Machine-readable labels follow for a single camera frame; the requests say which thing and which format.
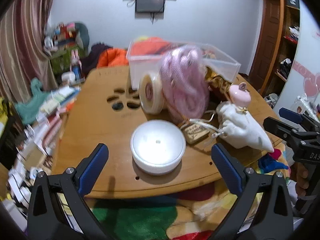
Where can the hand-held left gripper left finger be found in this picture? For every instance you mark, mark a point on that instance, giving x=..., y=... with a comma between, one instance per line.
x=93, y=165

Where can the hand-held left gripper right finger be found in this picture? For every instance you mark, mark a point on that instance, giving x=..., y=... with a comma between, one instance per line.
x=226, y=165

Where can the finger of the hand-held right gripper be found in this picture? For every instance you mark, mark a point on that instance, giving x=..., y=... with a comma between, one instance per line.
x=290, y=113
x=277, y=126

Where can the white round lidded container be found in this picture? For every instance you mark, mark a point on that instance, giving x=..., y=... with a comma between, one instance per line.
x=157, y=150

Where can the pink item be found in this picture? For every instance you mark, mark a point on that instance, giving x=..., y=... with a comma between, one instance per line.
x=185, y=85

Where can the cream tape roll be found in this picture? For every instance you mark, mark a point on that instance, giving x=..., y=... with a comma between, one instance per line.
x=152, y=92

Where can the clear plastic storage box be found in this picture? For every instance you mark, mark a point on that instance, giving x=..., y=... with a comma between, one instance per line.
x=142, y=67

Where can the wooden desktop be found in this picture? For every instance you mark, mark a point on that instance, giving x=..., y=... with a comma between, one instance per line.
x=100, y=130

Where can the person's right hand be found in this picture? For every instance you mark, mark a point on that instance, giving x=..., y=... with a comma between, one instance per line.
x=302, y=178

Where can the pink perfume bottle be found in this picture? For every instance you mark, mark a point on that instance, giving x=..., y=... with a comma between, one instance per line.
x=238, y=95

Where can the stack of books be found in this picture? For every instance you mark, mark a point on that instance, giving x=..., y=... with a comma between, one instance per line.
x=52, y=120

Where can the colourful patchwork blanket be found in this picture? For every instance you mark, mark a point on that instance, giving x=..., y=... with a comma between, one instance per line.
x=140, y=217

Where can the wooden bookshelf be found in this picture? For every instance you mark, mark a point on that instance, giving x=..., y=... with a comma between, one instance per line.
x=287, y=42

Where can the gold wrapped dark bottle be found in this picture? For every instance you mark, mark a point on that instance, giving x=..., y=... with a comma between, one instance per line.
x=217, y=85

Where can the teal rocking horse toy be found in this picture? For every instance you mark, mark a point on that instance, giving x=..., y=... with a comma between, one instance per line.
x=32, y=105

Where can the pink bunny water bottle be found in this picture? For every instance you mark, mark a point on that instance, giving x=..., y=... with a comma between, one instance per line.
x=76, y=66

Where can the dark purple cloth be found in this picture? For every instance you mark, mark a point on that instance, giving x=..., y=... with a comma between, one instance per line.
x=92, y=57

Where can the orange down jacket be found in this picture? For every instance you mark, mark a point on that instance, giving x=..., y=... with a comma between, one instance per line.
x=112, y=57

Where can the green storage box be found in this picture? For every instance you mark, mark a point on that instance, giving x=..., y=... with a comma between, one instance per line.
x=61, y=60

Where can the grey cushion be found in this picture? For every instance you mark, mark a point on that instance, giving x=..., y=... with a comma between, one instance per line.
x=83, y=35

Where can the yellow foam arch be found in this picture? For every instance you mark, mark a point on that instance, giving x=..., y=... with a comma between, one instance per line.
x=143, y=38

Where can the pink striped curtain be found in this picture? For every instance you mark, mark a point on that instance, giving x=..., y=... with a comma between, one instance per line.
x=22, y=42

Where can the small black wall monitor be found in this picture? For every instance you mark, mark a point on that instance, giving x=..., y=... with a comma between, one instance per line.
x=150, y=3

